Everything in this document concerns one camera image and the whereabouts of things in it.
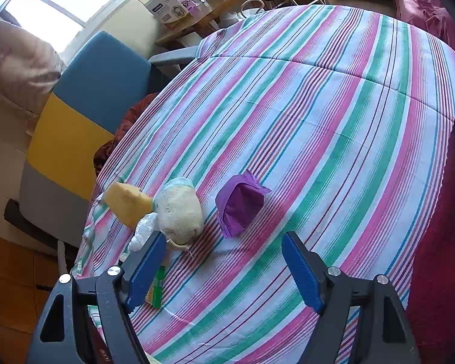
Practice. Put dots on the white printed box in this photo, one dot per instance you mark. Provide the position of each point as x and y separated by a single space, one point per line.
167 5

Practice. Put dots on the purple paper box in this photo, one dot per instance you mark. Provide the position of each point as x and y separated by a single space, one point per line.
240 204

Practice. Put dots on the small purple box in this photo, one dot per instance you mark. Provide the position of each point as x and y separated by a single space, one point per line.
193 3

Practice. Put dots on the wooden side table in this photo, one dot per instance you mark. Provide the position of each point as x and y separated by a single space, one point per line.
212 15

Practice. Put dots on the grey yellow blue chair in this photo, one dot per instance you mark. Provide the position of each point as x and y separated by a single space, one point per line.
98 76

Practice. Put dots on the striped tablecloth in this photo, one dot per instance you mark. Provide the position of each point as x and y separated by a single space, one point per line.
307 121

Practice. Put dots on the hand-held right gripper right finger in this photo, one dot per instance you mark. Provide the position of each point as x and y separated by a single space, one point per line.
303 276

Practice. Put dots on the yellow sponge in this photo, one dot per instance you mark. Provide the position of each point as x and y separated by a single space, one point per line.
129 203

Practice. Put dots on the dark red blanket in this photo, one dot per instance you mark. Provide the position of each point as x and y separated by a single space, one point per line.
440 273

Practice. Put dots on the dark red cloth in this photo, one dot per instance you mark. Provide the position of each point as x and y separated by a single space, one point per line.
132 121

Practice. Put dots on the pink curtain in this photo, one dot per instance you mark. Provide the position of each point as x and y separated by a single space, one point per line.
19 68

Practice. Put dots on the plastic pale ball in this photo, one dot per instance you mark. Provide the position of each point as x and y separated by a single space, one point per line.
180 212

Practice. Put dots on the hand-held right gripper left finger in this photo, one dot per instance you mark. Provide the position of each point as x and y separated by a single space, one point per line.
144 273

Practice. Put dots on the clear plastic bag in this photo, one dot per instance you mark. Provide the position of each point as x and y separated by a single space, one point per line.
144 229

